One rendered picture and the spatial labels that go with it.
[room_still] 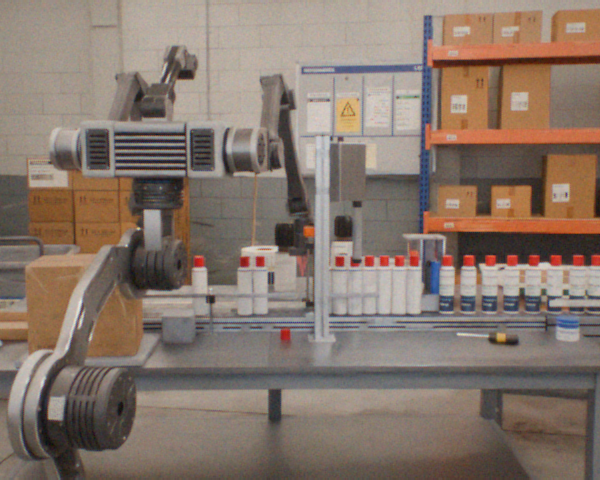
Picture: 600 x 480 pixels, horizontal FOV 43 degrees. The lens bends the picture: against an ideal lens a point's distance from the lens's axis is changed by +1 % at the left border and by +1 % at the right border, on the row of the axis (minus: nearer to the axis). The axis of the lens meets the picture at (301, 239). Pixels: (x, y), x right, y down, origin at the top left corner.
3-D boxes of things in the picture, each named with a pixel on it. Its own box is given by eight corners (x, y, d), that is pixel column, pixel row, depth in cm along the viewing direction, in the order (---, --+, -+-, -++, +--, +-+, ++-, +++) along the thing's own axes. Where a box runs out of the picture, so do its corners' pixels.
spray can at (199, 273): (208, 313, 263) (207, 255, 261) (206, 316, 258) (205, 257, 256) (193, 313, 263) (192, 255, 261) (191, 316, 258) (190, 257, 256)
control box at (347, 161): (366, 199, 253) (366, 142, 251) (340, 202, 239) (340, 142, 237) (340, 198, 259) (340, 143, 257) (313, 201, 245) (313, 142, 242)
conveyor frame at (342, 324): (536, 324, 270) (536, 310, 269) (547, 331, 259) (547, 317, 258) (73, 326, 266) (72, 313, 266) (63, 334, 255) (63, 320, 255)
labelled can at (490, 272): (494, 312, 266) (496, 254, 263) (498, 315, 261) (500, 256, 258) (479, 312, 266) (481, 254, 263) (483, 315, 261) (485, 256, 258)
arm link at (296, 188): (260, 95, 249) (291, 90, 247) (263, 92, 254) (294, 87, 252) (284, 216, 263) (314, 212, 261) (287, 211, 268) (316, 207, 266)
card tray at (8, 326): (73, 321, 273) (72, 310, 273) (50, 339, 248) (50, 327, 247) (-12, 322, 273) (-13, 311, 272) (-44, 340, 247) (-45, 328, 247)
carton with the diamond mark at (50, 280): (143, 335, 244) (141, 253, 241) (136, 355, 221) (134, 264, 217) (46, 339, 241) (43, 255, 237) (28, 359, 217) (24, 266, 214)
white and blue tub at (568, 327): (580, 338, 250) (581, 317, 249) (576, 342, 244) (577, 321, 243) (558, 335, 254) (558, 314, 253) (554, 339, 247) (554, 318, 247)
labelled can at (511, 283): (515, 312, 266) (517, 254, 264) (520, 315, 261) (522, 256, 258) (500, 312, 266) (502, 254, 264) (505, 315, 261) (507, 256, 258)
